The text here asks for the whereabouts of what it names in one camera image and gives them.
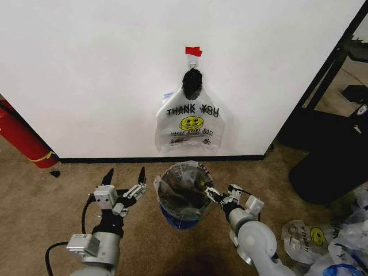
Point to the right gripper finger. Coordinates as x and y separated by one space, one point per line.
215 198
212 190

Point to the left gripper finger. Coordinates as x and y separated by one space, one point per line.
135 192
108 178

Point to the clear plastic bin liner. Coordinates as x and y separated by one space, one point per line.
178 189

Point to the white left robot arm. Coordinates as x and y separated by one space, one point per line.
100 253

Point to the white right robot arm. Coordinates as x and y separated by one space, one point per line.
254 238

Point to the blue trash bin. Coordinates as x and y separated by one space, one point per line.
175 222

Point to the white thank you plastic bag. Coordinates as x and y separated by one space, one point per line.
189 126

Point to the crumpled smiley plastic bag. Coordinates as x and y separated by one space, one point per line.
304 238

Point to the large black bin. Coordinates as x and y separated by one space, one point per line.
327 175

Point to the crumpled clear plastic bag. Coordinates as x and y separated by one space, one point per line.
350 235

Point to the blue plastic bag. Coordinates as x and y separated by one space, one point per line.
337 270

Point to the black baseboard strip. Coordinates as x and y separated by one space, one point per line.
161 159

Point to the small black floor object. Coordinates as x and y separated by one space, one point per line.
54 173

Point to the red fire extinguisher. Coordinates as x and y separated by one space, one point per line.
23 135

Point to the red tape strip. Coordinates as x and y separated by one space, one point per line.
193 51

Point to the white tag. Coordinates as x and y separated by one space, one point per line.
357 128
362 109

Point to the black box behind glass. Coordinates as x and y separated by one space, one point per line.
356 93

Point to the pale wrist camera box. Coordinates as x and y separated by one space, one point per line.
235 193
105 197

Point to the white wall hook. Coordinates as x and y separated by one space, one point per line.
193 61

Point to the black door frame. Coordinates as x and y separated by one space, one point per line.
325 66

